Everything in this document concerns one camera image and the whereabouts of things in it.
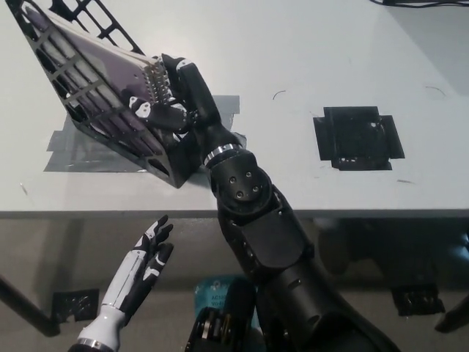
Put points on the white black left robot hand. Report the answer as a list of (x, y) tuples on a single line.
[(139, 267)]

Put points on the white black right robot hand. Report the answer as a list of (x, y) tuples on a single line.
[(198, 95)]

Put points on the purple spiral notebook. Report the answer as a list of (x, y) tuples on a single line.
[(91, 55)]

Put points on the black plastic file shelf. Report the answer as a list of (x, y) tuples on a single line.
[(183, 161)]

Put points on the black robot body blocks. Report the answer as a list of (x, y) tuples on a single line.
[(220, 330)]

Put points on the teal cardboard box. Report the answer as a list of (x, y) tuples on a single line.
[(212, 293)]

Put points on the black table leg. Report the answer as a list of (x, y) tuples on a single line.
[(29, 313)]

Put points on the grey tape patch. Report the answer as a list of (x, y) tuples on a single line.
[(73, 157)]

